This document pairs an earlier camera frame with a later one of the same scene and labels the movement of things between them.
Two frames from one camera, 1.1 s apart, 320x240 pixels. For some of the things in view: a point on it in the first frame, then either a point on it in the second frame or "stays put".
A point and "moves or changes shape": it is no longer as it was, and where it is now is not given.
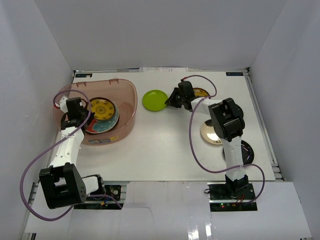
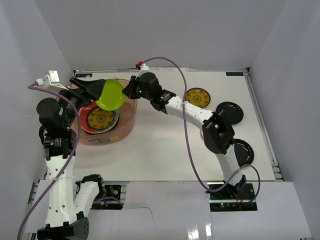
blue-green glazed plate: x=99 y=126 stays put
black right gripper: x=171 y=101 to x=129 y=91
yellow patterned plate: x=103 y=108 to x=99 y=118
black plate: x=247 y=153 stays put
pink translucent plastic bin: x=123 y=93 stays put
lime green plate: x=154 y=100 moves or changes shape
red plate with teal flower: x=99 y=126 moves or changes shape
